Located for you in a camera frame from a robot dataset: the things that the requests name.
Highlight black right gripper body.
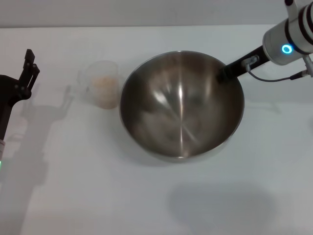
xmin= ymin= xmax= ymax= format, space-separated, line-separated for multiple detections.
xmin=224 ymin=45 xmax=268 ymax=81

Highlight stainless steel mixing bowl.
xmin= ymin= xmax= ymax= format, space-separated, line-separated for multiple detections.
xmin=119 ymin=50 xmax=245 ymax=164

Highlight pale rice grains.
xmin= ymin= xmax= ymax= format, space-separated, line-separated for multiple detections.
xmin=90 ymin=75 xmax=118 ymax=109

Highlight grey cable with metal plug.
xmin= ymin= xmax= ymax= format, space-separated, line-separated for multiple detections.
xmin=241 ymin=55 xmax=313 ymax=81

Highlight clear plastic measuring cup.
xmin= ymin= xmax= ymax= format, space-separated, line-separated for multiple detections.
xmin=77 ymin=60 xmax=125 ymax=110

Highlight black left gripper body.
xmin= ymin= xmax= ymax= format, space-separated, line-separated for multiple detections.
xmin=0 ymin=74 xmax=19 ymax=142

